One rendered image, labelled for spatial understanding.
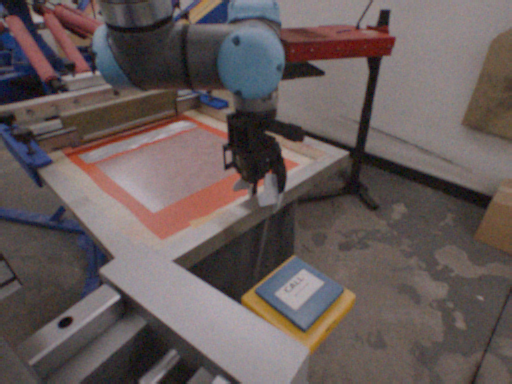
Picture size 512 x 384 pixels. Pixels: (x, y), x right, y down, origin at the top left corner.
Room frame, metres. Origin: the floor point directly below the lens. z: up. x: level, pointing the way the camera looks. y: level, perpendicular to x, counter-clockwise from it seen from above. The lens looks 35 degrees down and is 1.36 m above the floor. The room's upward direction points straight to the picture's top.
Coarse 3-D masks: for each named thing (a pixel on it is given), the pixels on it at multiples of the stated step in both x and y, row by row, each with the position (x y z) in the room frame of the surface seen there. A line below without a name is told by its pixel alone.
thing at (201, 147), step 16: (144, 128) 0.97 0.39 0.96; (192, 128) 0.97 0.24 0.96; (208, 128) 0.97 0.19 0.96; (160, 144) 0.86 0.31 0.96; (176, 144) 0.86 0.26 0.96; (192, 144) 0.86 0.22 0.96; (208, 144) 0.86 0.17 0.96; (192, 160) 0.76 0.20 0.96; (208, 160) 0.76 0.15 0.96; (288, 160) 0.76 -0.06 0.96; (208, 176) 0.68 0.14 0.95; (224, 176) 0.68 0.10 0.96; (240, 176) 0.68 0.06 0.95; (240, 192) 0.61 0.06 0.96
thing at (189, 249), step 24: (288, 144) 0.83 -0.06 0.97; (312, 144) 0.78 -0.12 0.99; (48, 168) 0.65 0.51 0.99; (312, 168) 0.65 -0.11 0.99; (336, 168) 0.70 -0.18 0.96; (72, 192) 0.55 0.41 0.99; (288, 192) 0.57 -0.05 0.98; (72, 216) 0.51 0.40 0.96; (96, 216) 0.47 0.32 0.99; (240, 216) 0.47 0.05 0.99; (264, 216) 0.51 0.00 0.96; (96, 240) 0.42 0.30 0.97; (120, 240) 0.41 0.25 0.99; (192, 240) 0.41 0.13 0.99; (216, 240) 0.42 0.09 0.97; (192, 264) 0.38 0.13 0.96
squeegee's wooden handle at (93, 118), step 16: (128, 96) 0.97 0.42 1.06; (144, 96) 0.98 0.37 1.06; (160, 96) 1.02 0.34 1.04; (176, 96) 1.06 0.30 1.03; (64, 112) 0.83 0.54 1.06; (80, 112) 0.84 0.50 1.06; (96, 112) 0.87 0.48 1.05; (112, 112) 0.90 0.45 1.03; (128, 112) 0.94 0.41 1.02; (144, 112) 0.97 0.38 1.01; (64, 128) 0.82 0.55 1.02; (80, 128) 0.83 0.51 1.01; (96, 128) 0.86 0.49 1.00
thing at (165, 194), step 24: (96, 144) 0.86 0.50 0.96; (144, 144) 0.86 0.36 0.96; (96, 168) 0.72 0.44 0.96; (120, 168) 0.72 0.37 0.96; (144, 168) 0.71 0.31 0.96; (168, 168) 0.72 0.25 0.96; (192, 168) 0.71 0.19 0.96; (120, 192) 0.61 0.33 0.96; (144, 192) 0.61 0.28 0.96; (168, 192) 0.61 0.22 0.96; (192, 192) 0.61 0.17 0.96; (216, 192) 0.61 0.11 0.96; (144, 216) 0.52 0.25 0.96; (168, 216) 0.52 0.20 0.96; (192, 216) 0.52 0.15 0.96
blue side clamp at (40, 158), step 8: (0, 128) 0.84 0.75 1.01; (16, 128) 0.86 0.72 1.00; (0, 136) 0.85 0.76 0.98; (8, 136) 0.79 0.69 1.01; (8, 144) 0.77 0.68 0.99; (16, 144) 0.76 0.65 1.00; (32, 144) 0.76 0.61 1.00; (16, 152) 0.71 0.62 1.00; (24, 152) 0.72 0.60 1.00; (40, 152) 0.71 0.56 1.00; (16, 160) 0.78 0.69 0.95; (24, 160) 0.66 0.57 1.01; (32, 160) 0.67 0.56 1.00; (40, 160) 0.67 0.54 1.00; (48, 160) 0.67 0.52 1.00; (24, 168) 0.71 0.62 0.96; (32, 168) 0.65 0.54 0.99; (32, 176) 0.66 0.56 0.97; (40, 184) 0.65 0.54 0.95
